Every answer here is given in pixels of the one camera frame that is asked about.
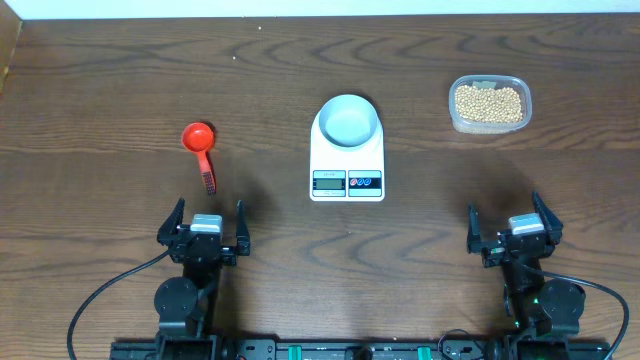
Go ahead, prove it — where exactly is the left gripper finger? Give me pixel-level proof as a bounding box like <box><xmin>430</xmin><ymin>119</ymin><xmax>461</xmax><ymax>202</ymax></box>
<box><xmin>157</xmin><ymin>198</ymin><xmax>185</xmax><ymax>246</ymax></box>
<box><xmin>236</xmin><ymin>201</ymin><xmax>251</xmax><ymax>256</ymax></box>

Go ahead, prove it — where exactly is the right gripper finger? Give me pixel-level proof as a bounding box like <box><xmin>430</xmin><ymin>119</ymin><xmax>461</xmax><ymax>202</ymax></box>
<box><xmin>467</xmin><ymin>204</ymin><xmax>483</xmax><ymax>253</ymax></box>
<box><xmin>532</xmin><ymin>192</ymin><xmax>564</xmax><ymax>245</ymax></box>

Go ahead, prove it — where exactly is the red plastic measuring scoop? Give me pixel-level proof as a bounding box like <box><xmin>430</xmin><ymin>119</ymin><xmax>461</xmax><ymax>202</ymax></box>
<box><xmin>181</xmin><ymin>122</ymin><xmax>216</xmax><ymax>195</ymax></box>

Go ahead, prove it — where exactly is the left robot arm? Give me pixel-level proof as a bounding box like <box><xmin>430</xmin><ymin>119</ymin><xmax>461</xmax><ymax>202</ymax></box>
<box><xmin>154</xmin><ymin>199</ymin><xmax>251</xmax><ymax>360</ymax></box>

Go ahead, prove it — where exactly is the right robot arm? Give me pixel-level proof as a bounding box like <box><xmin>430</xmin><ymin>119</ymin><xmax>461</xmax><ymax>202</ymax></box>
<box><xmin>467</xmin><ymin>193</ymin><xmax>586</xmax><ymax>360</ymax></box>

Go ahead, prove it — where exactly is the white digital kitchen scale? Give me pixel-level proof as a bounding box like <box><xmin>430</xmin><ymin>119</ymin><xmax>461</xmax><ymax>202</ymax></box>
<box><xmin>309</xmin><ymin>112</ymin><xmax>385</xmax><ymax>202</ymax></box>

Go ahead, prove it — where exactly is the grey round bowl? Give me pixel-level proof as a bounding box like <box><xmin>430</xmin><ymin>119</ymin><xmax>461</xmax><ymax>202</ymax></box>
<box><xmin>318</xmin><ymin>94</ymin><xmax>381</xmax><ymax>148</ymax></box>

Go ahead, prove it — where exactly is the pile of soybeans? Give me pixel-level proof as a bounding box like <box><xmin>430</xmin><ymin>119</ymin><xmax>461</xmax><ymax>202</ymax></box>
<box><xmin>454</xmin><ymin>85</ymin><xmax>524</xmax><ymax>123</ymax></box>

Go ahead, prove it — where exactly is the clear plastic bean container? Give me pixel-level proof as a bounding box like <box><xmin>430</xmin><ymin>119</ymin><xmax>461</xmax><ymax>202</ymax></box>
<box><xmin>448</xmin><ymin>75</ymin><xmax>533</xmax><ymax>135</ymax></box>

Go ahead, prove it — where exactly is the left black cable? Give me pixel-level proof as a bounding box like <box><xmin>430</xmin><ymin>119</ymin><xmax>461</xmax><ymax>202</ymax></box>
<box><xmin>66</xmin><ymin>249</ymin><xmax>172</xmax><ymax>360</ymax></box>

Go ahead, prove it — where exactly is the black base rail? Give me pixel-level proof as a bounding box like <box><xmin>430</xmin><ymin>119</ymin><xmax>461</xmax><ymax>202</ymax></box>
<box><xmin>109</xmin><ymin>336</ymin><xmax>609</xmax><ymax>360</ymax></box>

